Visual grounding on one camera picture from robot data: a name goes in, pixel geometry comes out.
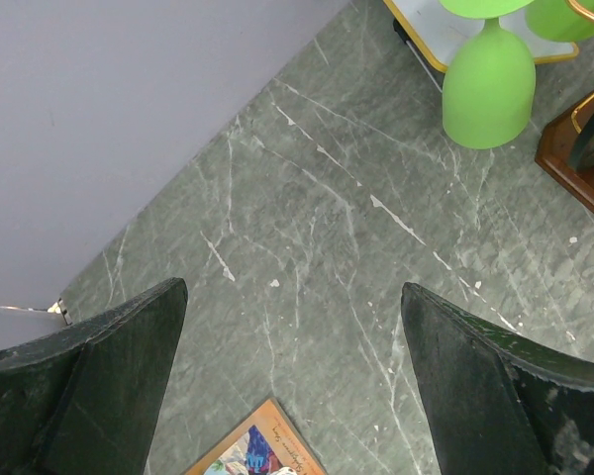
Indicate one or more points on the green wine glass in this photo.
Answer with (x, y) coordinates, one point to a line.
(555, 21)
(489, 85)

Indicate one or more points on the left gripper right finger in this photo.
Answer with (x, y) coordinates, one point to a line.
(497, 402)

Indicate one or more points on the gold wire glass rack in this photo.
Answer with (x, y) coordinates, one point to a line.
(566, 148)

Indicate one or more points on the orange picture card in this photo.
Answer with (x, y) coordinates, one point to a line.
(265, 442)

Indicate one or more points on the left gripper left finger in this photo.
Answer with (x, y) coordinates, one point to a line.
(86, 399)

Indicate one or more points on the gold framed mirror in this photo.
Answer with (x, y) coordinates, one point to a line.
(434, 35)

